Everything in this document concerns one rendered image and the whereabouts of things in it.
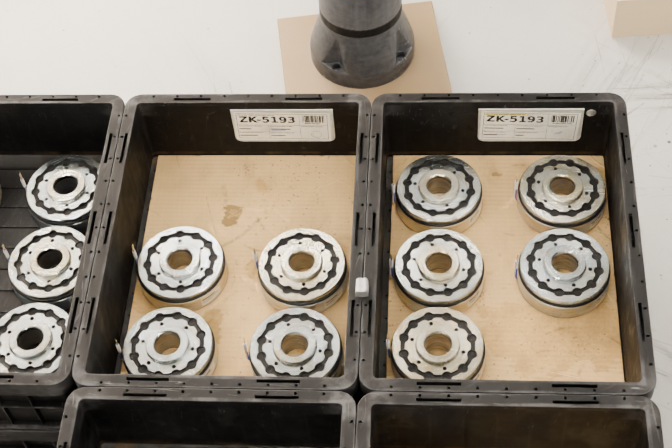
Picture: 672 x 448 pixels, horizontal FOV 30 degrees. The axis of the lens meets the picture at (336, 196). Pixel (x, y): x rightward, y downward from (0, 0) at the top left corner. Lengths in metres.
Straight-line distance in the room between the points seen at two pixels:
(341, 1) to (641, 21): 0.46
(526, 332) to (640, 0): 0.61
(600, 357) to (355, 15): 0.58
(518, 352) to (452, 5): 0.69
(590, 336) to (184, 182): 0.53
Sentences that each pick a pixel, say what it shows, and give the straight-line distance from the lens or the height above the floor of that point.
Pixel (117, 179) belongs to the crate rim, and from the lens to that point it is 1.48.
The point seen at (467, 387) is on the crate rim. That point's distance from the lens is 1.29.
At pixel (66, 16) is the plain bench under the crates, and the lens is 2.01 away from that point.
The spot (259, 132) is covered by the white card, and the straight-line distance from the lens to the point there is 1.56.
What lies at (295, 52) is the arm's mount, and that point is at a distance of 1.84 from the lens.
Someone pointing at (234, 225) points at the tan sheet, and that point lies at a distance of 1.53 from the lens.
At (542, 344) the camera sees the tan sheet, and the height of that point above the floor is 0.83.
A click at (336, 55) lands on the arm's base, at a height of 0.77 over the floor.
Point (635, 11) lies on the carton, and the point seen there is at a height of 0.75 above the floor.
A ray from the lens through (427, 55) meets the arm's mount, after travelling 1.83.
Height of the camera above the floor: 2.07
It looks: 53 degrees down
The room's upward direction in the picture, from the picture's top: 6 degrees counter-clockwise
